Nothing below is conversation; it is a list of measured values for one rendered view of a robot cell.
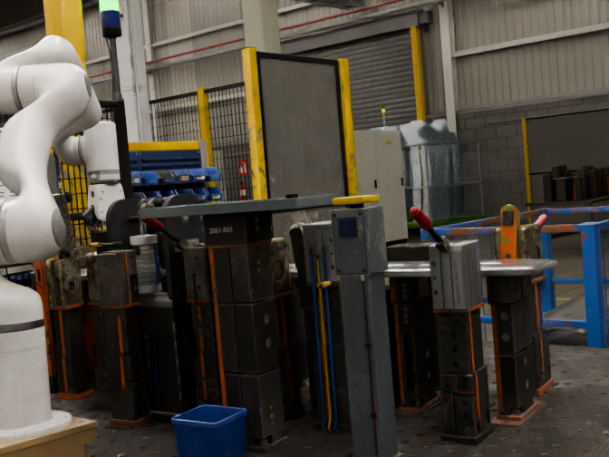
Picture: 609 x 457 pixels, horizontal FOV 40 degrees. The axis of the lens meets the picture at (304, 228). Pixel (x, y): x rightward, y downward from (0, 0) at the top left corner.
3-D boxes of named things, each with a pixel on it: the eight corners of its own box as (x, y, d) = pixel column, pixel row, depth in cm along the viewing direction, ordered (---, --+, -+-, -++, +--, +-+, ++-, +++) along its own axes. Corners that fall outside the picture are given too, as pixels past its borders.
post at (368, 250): (405, 455, 146) (386, 205, 143) (385, 470, 139) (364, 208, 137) (368, 451, 150) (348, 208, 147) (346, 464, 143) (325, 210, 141)
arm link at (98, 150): (80, 172, 218) (114, 169, 218) (75, 121, 218) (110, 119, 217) (89, 173, 226) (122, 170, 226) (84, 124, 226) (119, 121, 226)
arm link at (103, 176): (101, 170, 216) (102, 181, 216) (126, 170, 223) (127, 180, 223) (79, 172, 220) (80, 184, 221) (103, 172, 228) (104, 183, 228)
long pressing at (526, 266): (566, 261, 169) (565, 253, 169) (531, 277, 150) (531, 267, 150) (93, 270, 245) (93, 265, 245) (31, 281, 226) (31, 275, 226)
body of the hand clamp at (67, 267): (94, 393, 212) (81, 257, 211) (73, 401, 207) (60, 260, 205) (78, 392, 216) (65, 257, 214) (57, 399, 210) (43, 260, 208)
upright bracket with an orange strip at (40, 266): (58, 392, 217) (39, 202, 215) (54, 393, 216) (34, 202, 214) (51, 392, 219) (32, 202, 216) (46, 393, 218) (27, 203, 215)
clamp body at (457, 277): (503, 431, 155) (489, 238, 153) (481, 449, 146) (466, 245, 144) (455, 426, 160) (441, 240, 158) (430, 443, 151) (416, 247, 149)
